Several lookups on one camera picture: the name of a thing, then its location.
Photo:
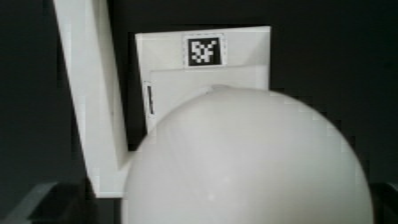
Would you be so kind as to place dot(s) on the white lamp base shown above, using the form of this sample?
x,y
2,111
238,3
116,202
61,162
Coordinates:
x,y
196,59

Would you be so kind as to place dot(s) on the white lamp bulb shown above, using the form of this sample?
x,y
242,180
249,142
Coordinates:
x,y
245,163

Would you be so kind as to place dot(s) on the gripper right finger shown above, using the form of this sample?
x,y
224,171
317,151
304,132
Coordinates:
x,y
384,195

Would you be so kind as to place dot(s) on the white right fence wall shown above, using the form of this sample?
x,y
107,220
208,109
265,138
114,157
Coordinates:
x,y
89,57

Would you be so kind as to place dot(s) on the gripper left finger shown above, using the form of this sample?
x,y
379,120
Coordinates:
x,y
55,204

